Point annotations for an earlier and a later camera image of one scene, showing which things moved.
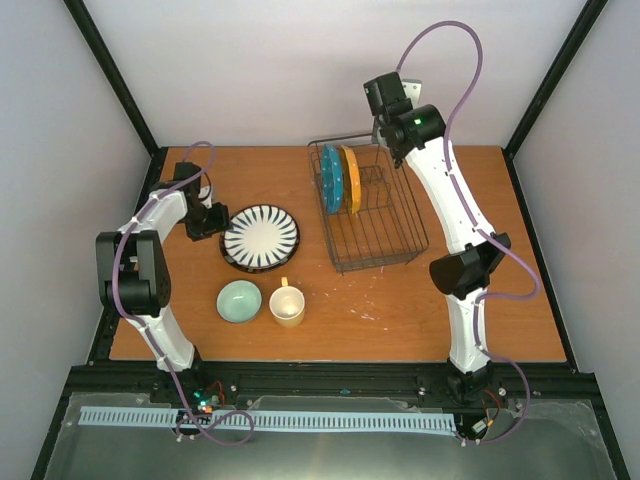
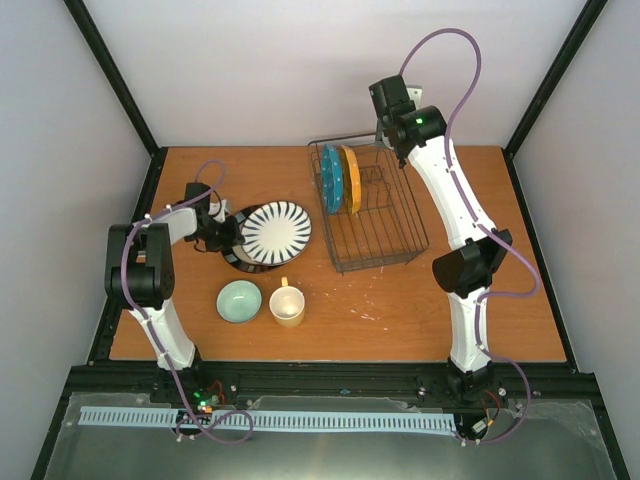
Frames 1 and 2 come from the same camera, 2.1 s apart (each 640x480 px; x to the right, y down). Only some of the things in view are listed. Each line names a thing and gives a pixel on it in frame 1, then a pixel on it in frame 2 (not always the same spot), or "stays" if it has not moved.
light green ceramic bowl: (239, 301) stays
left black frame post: (158, 153) stays
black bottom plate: (282, 263) to (236, 255)
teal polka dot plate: (333, 178) stays
